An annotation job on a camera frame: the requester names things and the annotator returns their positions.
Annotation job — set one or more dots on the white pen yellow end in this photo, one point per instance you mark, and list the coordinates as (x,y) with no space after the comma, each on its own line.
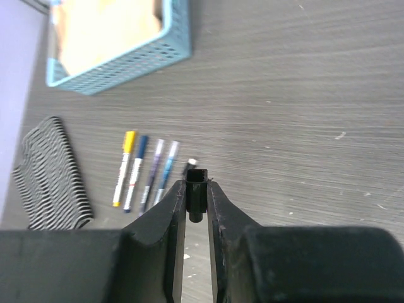
(127,147)

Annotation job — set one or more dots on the peach folded cloth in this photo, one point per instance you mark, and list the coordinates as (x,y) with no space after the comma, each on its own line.
(91,32)

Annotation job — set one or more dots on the white pen blue end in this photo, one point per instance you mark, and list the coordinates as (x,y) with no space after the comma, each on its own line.
(135,172)

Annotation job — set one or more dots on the purple gel pen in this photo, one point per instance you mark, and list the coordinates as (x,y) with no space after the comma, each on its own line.
(151,177)

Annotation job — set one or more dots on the black pen cap white end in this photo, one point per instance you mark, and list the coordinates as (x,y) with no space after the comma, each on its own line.
(190,164)

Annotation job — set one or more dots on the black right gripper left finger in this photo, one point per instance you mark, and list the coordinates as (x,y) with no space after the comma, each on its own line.
(150,261)

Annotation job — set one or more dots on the cyan gel pen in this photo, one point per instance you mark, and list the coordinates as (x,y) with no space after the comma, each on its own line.
(166,172)

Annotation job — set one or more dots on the blue plastic basket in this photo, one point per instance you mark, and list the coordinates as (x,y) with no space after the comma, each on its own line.
(171,45)

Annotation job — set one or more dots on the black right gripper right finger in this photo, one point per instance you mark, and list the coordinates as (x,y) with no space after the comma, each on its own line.
(230,256)

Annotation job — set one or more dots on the black white striped cloth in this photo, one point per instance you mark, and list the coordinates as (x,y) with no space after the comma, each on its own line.
(49,181)

